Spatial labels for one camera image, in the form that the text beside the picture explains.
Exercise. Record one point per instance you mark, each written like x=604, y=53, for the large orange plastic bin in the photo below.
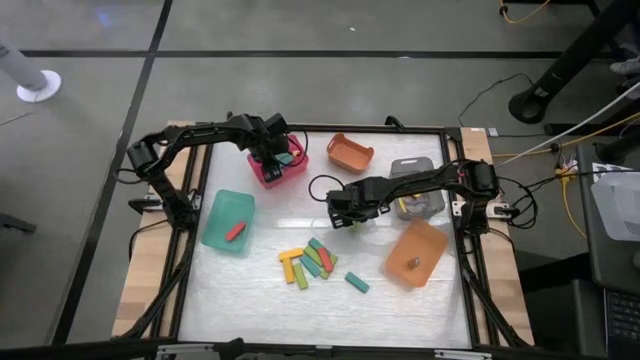
x=425, y=240

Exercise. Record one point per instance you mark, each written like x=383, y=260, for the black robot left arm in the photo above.
x=200, y=132

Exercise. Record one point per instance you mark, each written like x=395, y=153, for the black floor stand foot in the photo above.
x=17, y=223

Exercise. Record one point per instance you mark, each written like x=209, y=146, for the red wooden block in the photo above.
x=326, y=260
x=295, y=151
x=236, y=231

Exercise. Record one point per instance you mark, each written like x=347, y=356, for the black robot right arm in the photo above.
x=430, y=176

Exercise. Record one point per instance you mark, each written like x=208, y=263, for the grey transparent plastic bin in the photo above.
x=415, y=167

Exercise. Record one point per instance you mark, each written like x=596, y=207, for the white pole with base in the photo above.
x=40, y=87

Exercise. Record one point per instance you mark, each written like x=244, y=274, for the grey plastic container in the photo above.
x=620, y=205

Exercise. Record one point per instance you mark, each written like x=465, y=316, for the power strip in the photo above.
x=565, y=172

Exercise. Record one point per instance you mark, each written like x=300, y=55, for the yellow wooden block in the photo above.
x=291, y=254
x=289, y=272

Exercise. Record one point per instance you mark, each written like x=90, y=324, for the green wooden block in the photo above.
x=356, y=228
x=325, y=274
x=300, y=277
x=312, y=255

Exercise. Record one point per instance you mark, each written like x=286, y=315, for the teal plastic bin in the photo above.
x=220, y=220

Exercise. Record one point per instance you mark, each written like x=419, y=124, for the pink plastic bin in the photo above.
x=295, y=172

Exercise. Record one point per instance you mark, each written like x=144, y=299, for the wooden table side board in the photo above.
x=510, y=280
x=145, y=280

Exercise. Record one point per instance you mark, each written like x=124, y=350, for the black keyboard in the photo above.
x=625, y=315

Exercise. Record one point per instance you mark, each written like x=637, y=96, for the person's shoe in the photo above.
x=627, y=66

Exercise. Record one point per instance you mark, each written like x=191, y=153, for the dark desk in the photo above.
x=615, y=265

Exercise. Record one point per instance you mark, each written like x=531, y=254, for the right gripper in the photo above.
x=357, y=197

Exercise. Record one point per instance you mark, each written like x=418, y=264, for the small brown object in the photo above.
x=413, y=263

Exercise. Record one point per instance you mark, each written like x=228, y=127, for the black stand leg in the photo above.
x=575, y=55

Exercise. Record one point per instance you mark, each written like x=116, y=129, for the small orange plastic bin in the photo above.
x=350, y=152

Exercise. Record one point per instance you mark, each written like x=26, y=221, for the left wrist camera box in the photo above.
x=276, y=124

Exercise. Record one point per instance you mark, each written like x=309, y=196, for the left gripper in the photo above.
x=272, y=150

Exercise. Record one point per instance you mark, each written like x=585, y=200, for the black table frame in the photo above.
x=350, y=128

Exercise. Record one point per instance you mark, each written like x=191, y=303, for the teal wooden block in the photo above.
x=316, y=243
x=310, y=266
x=357, y=282
x=286, y=158

